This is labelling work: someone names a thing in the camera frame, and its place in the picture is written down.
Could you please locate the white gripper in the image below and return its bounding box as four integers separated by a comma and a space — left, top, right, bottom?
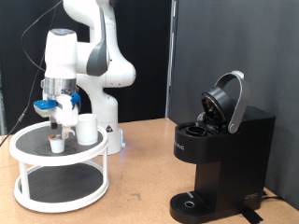
49, 92, 79, 140

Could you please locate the orange rimmed coffee pod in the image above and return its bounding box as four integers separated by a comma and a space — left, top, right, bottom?
48, 133, 66, 154

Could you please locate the white mug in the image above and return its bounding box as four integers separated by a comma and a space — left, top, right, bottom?
67, 113, 100, 147

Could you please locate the black Keurig coffee machine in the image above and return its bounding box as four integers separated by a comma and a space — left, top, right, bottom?
169, 70, 277, 224

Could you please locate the white two-tier turntable shelf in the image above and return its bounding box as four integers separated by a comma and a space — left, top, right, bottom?
8, 119, 110, 214

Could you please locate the black tape strip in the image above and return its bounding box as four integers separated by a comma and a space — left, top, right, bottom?
238, 209, 264, 224

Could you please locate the blue mounted wrist camera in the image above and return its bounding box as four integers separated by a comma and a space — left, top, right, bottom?
33, 99, 59, 119

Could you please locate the blue cable clip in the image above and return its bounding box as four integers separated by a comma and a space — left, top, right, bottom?
70, 91, 82, 111

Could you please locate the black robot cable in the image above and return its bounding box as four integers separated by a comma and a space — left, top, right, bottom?
0, 0, 64, 147

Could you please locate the black power cord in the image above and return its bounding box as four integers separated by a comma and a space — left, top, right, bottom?
261, 189, 285, 202

